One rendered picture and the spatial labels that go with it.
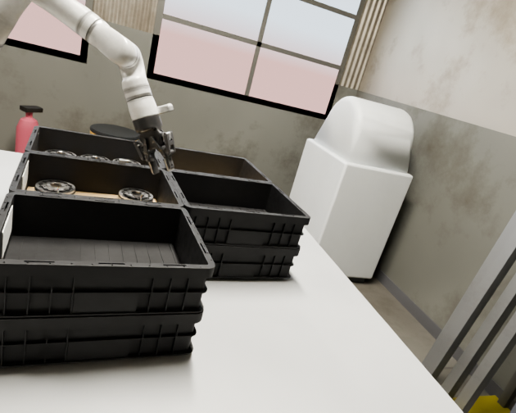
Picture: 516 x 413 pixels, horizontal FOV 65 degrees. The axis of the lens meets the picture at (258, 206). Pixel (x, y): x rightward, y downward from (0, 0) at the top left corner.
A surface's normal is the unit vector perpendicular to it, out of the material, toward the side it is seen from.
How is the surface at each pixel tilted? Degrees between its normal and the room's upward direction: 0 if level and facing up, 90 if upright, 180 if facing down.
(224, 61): 90
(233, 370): 0
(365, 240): 90
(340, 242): 90
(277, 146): 90
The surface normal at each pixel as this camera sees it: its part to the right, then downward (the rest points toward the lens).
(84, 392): 0.26, -0.91
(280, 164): 0.28, 0.40
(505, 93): -0.92, -0.13
